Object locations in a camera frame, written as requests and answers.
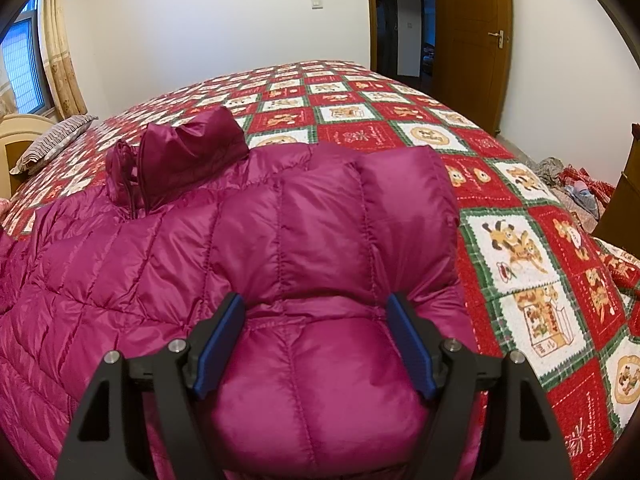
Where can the pile of clothes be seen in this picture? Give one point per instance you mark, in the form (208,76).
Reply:
(575,185)

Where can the beige floral curtain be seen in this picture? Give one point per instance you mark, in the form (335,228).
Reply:
(62,55)

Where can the window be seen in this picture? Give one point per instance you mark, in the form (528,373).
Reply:
(25,60)

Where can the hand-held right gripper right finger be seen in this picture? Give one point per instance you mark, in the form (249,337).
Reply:
(411,345)

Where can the red patchwork printed bedspread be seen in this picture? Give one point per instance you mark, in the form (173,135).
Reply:
(500,220)

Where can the beige wooden headboard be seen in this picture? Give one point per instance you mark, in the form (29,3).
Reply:
(15,145)

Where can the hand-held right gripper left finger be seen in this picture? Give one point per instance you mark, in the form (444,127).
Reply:
(220,340)

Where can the wooden door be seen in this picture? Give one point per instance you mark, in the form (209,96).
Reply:
(472,40)

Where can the magenta quilted down jacket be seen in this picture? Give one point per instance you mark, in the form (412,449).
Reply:
(240,280)

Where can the wooden cabinet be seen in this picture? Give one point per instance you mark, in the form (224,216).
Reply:
(622,195)

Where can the striped pillow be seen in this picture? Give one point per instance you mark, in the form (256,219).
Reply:
(52,140)

